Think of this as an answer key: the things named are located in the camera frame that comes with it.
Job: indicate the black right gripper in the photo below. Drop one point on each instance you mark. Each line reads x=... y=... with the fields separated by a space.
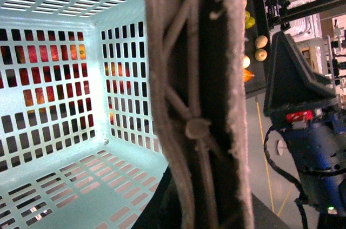
x=292 y=85

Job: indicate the light blue plastic basket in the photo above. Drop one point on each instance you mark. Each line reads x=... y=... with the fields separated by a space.
x=78 y=147

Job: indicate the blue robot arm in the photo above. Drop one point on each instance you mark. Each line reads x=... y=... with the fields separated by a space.
x=316 y=142

